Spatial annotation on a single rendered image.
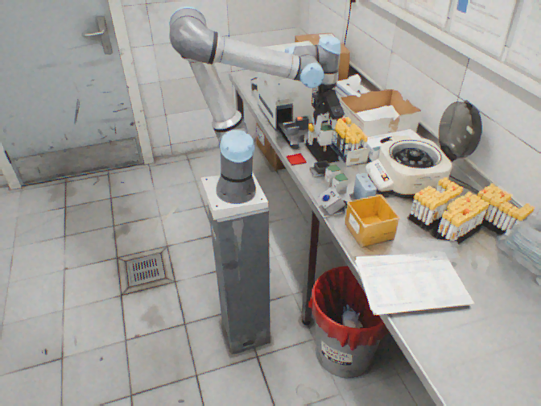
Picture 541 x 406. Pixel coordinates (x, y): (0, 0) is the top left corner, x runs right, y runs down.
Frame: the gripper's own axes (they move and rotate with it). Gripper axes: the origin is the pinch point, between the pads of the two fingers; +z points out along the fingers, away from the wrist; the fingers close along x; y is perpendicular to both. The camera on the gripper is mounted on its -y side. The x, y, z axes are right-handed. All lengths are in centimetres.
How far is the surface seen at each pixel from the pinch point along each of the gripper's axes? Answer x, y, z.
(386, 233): -5.1, -44.7, 14.7
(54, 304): 133, 40, 107
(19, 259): 155, 81, 107
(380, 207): -8.7, -33.3, 13.5
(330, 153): -7.3, 8.6, 16.7
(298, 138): 3.2, 20.6, 14.2
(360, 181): -5.5, -22.4, 9.1
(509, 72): -54, -25, -28
